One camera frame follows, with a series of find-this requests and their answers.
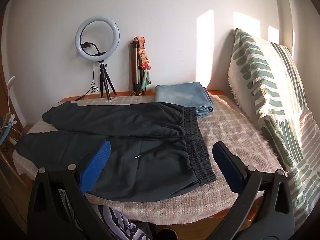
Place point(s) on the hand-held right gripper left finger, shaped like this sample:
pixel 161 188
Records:
pixel 96 165

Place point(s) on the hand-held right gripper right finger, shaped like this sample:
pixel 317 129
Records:
pixel 228 166

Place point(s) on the black pants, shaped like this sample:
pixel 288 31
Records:
pixel 130 175

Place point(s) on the checked beige blanket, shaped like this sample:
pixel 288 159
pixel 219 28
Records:
pixel 237 135

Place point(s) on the person's striped trouser leg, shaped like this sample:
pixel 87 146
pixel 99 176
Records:
pixel 120 225

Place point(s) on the folded blue jeans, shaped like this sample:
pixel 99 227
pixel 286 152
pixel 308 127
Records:
pixel 180 95

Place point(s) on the green patterned white throw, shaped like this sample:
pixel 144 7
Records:
pixel 265 80

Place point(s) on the leopard print item with clip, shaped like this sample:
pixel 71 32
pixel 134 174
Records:
pixel 9 118

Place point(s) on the light blue chair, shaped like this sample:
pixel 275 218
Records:
pixel 3 130

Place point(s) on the folded colourful umbrella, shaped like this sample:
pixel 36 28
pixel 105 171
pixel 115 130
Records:
pixel 143 55

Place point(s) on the white gooseneck lamp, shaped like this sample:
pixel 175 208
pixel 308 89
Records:
pixel 10 81

